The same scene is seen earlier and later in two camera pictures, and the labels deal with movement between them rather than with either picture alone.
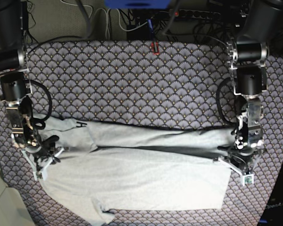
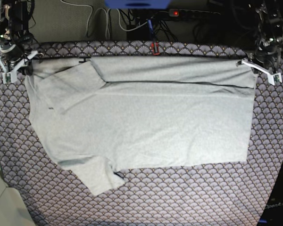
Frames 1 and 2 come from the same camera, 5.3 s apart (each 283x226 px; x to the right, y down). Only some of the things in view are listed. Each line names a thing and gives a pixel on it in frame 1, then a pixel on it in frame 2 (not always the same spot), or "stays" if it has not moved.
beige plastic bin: x=8 y=207 stays
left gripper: x=42 y=149 -> x=11 y=52
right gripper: x=239 y=156 -> x=267 y=56
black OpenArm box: x=278 y=211 stays
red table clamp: x=152 y=48 stays
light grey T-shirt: x=102 y=166 -> x=100 y=116
